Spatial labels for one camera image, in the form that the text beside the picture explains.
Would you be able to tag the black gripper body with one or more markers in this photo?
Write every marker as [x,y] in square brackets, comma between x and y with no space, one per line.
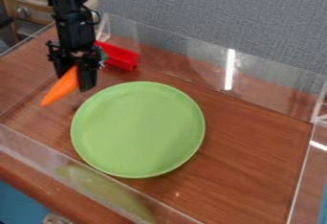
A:
[59,52]

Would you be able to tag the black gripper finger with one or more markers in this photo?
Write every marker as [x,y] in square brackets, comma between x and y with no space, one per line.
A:
[88,69]
[62,65]

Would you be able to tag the orange toy carrot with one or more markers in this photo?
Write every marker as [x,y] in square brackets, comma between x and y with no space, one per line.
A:
[63,87]

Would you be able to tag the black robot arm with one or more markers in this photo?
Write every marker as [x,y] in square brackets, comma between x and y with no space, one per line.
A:
[76,49]

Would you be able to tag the green round plate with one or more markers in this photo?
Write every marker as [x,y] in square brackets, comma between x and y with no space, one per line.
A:
[138,129]

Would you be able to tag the red plastic block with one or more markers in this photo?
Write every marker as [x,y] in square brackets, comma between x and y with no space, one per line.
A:
[118,56]

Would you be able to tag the clear acrylic triangular bracket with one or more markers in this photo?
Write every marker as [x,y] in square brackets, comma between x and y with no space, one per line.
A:
[104,32]

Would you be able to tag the clear acrylic enclosure wall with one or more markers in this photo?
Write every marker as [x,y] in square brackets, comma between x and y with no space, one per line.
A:
[258,171]

